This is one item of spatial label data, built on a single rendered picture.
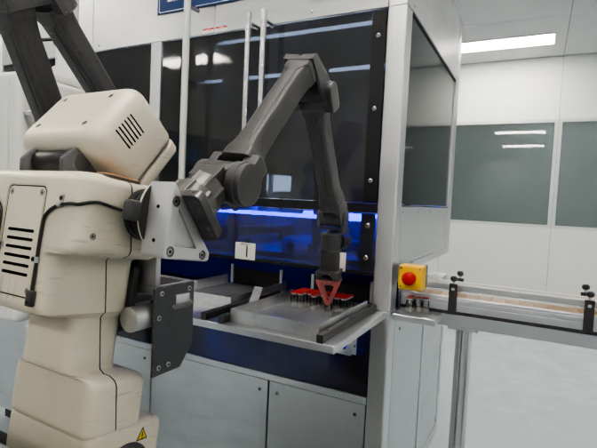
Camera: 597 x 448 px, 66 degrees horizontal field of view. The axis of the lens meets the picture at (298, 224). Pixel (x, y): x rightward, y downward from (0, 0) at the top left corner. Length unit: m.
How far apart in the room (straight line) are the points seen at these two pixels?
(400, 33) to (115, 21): 1.22
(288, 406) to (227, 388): 0.25
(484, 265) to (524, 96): 2.02
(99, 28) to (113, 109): 1.46
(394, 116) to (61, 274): 1.02
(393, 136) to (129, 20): 1.22
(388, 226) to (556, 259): 4.67
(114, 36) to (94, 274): 1.51
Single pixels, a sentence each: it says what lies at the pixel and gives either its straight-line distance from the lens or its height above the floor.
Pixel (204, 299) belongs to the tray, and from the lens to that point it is 1.45.
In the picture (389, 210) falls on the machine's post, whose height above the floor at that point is 1.19.
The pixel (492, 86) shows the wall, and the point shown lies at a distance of 6.17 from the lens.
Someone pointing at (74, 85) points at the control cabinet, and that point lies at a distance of 1.78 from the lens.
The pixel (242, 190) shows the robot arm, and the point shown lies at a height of 1.22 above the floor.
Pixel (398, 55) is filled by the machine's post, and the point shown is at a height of 1.65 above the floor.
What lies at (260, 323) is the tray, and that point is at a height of 0.89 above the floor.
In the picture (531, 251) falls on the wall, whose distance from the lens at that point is 5.99.
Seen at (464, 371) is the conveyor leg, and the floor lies 0.70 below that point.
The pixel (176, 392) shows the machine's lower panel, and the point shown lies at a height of 0.44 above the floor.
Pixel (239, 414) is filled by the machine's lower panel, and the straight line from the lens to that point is 1.82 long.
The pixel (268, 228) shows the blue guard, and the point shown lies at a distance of 1.60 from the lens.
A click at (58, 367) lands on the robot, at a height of 0.92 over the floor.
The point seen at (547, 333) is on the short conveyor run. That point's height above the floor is 0.87.
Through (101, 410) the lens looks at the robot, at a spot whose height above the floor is 0.86.
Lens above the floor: 1.21
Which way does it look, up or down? 3 degrees down
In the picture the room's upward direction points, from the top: 3 degrees clockwise
